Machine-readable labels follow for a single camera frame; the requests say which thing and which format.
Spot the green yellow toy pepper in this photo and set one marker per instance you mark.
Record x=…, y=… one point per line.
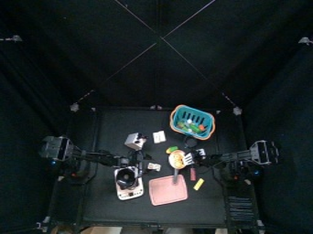
x=171, y=149

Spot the black toy pot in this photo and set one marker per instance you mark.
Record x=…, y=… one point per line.
x=124, y=179

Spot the orange toy vegetable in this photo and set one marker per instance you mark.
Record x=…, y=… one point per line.
x=202, y=127

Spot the teal basket with orange rim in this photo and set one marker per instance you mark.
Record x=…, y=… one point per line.
x=191, y=122

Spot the pink cutting board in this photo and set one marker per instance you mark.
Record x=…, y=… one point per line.
x=167, y=190

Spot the small white printed packet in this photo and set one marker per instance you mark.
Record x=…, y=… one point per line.
x=154, y=167

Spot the small yellow block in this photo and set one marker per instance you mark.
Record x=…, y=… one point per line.
x=198, y=184

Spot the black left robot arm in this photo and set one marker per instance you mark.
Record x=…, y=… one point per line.
x=92, y=156

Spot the yellow orange toy food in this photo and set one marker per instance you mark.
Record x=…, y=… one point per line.
x=176, y=159

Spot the green toy vegetable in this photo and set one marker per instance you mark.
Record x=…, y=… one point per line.
x=190, y=128

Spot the metal frame clamp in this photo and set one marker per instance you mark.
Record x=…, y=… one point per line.
x=237, y=110
x=305, y=40
x=73, y=107
x=155, y=107

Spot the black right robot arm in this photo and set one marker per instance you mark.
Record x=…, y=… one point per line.
x=239, y=156

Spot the grey white toy cube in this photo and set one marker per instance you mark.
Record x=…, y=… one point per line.
x=134, y=140

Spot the white slotted toy spatula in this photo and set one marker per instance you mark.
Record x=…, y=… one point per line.
x=188, y=158

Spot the small white card box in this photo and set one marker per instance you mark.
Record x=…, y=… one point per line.
x=159, y=136

